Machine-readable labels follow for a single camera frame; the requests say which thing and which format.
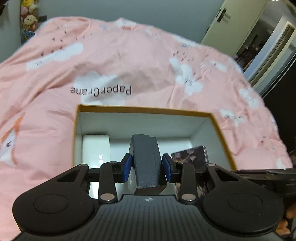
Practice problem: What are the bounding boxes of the dark grey textured box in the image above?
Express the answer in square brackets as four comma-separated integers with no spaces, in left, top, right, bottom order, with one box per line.
[127,135,167,195]

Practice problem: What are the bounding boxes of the cream bedroom door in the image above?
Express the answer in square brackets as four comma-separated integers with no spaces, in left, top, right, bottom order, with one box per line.
[201,1,272,57]

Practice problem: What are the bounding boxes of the person's right hand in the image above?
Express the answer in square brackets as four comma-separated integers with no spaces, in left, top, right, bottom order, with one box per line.
[276,203,296,237]

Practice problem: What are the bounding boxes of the white rectangular box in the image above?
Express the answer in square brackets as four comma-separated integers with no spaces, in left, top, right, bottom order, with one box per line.
[82,134,112,198]

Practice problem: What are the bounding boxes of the anime print card box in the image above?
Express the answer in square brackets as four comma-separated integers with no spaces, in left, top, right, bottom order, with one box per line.
[171,145,209,197]

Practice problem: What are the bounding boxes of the orange cardboard storage box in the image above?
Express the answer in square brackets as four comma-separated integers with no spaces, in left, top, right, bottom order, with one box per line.
[73,105,237,170]

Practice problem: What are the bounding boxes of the pink cloud-print duvet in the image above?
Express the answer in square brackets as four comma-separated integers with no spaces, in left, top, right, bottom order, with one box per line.
[1,17,292,240]

